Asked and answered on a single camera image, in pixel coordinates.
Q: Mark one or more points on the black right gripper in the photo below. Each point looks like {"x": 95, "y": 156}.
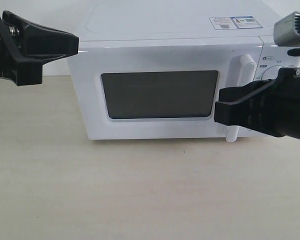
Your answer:
{"x": 270, "y": 105}

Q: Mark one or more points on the white microwave door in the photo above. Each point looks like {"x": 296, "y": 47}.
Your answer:
{"x": 160, "y": 89}

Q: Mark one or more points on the blue white label sticker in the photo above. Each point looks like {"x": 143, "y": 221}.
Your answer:
{"x": 235, "y": 23}

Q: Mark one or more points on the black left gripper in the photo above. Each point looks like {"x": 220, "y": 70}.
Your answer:
{"x": 38, "y": 44}

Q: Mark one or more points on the upper white control knob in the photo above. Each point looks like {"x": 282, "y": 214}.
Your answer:
{"x": 271, "y": 72}

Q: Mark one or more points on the white microwave oven body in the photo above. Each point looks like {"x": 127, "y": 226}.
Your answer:
{"x": 136, "y": 20}

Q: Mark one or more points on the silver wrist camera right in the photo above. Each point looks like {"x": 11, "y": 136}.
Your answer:
{"x": 286, "y": 33}

